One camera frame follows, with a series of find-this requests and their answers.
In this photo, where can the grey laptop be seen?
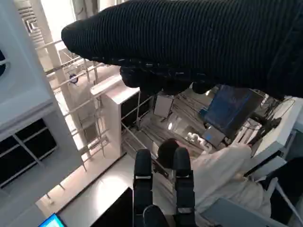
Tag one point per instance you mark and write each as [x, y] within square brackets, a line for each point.
[214, 137]

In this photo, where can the white open shelf unit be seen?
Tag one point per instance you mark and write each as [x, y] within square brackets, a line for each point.
[111, 106]

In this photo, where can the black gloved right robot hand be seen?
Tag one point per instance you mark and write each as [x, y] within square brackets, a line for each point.
[189, 42]

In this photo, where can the blue computer monitor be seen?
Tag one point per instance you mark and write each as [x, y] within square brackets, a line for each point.
[229, 106]

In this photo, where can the small blue screen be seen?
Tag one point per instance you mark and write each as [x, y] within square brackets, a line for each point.
[50, 222]

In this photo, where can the black screen panel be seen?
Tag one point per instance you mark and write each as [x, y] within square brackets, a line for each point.
[113, 210]

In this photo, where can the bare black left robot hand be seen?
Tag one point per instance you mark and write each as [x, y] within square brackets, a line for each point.
[183, 179]

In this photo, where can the white unit with black panels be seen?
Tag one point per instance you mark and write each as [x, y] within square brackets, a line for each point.
[21, 82]

